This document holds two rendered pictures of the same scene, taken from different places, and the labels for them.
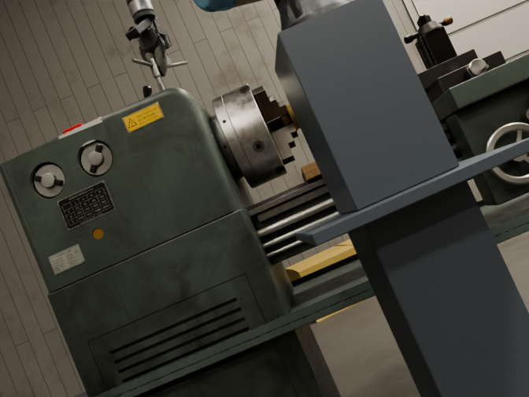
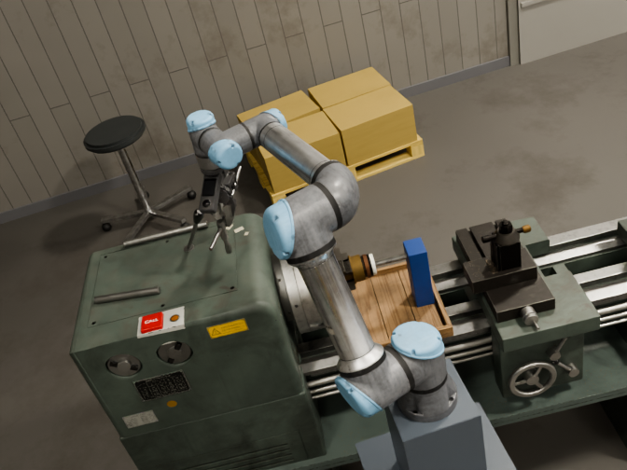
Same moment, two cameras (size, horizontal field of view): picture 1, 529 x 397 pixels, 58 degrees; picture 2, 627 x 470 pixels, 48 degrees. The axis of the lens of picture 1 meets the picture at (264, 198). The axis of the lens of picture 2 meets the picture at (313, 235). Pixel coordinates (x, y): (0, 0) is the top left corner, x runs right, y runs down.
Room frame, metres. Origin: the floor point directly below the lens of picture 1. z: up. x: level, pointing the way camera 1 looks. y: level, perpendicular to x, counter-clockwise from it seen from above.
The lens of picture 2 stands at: (-0.19, -0.02, 2.52)
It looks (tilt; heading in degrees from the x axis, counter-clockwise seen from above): 37 degrees down; 358
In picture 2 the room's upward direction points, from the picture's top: 15 degrees counter-clockwise
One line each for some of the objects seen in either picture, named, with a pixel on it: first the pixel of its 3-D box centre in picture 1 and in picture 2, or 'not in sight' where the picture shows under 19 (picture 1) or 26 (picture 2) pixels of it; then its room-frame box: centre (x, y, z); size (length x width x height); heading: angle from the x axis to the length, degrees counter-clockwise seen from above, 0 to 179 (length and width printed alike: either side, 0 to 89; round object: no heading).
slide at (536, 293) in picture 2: (448, 91); (502, 267); (1.47, -0.66, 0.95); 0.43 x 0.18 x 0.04; 176
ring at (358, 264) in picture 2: (295, 116); (356, 268); (1.52, -0.20, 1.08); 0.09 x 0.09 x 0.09; 86
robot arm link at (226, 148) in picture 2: not in sight; (226, 146); (1.42, 0.07, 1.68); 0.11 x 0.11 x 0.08; 20
